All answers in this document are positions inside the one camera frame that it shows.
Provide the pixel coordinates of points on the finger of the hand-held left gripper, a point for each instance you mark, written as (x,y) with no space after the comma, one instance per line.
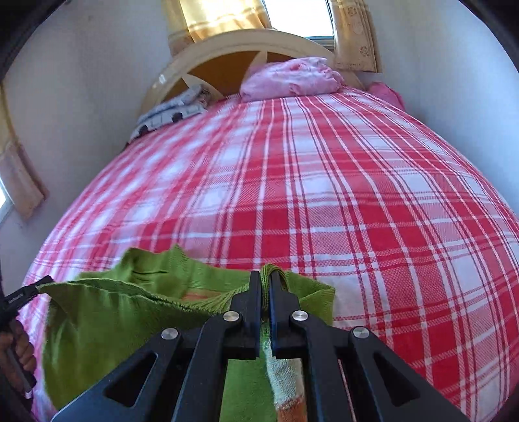
(28,292)

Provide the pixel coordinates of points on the pink pillow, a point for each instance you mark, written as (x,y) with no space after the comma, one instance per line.
(292,77)

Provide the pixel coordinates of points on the pink cloth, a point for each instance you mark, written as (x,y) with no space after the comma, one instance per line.
(387,95)

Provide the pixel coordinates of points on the white blue patterned pillow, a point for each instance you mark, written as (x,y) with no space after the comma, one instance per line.
(170,111)

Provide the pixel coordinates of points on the wide yellow curtain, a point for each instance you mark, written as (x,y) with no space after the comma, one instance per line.
(202,20)

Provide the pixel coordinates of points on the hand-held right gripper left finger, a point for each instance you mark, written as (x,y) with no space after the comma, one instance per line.
(249,320)

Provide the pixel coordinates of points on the bed with red plaid sheet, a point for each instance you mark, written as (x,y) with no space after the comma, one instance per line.
(324,182)

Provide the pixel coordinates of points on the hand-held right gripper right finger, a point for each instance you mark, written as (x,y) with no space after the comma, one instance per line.
(279,320)

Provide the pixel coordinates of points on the green orange striped knit sweater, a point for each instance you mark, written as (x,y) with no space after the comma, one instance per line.
(121,336)

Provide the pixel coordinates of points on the yellow floral side window curtain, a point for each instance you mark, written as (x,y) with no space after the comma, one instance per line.
(20,170)

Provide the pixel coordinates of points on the cream wooden headboard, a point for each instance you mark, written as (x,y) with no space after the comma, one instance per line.
(227,50)

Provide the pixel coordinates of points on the side window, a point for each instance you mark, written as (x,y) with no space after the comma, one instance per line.
(5,203)

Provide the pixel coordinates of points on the window behind headboard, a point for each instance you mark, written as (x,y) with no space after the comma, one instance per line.
(300,18)

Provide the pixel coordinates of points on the narrow yellow floral curtain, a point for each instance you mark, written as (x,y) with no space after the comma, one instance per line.
(357,32)

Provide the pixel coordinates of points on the person's left hand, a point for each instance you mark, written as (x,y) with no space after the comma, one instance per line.
(22,349)

